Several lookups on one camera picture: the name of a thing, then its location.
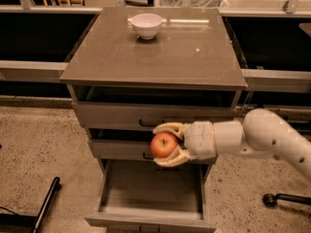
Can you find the black bar on floor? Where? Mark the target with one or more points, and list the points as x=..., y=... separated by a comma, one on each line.
x=39, y=219

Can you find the grey drawer cabinet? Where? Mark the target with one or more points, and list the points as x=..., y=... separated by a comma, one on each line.
x=123, y=86

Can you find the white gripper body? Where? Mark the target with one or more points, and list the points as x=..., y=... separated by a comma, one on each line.
x=199, y=140

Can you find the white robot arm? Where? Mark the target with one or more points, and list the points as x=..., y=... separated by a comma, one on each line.
x=261, y=133

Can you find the red apple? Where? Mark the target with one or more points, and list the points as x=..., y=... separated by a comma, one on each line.
x=163, y=144

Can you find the white ceramic bowl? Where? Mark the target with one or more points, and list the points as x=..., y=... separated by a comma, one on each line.
x=146, y=26

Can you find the grey bottom drawer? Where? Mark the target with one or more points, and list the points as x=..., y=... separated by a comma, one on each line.
x=141, y=196

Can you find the grey metal railing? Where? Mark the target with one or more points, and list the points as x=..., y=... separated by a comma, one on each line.
x=32, y=70

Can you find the black caster leg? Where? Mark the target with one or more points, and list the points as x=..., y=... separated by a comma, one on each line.
x=271, y=200

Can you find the grey middle drawer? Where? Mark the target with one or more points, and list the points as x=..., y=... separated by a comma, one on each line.
x=121, y=144

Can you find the grey drawer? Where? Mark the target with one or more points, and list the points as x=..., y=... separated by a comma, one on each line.
x=138, y=108
x=121, y=144
x=141, y=196

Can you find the grey top drawer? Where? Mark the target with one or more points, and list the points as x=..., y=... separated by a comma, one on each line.
x=138, y=108

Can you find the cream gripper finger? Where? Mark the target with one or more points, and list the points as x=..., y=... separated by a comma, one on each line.
x=177, y=157
x=174, y=128

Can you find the black stand leg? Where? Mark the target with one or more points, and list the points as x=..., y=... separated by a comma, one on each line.
x=274, y=139

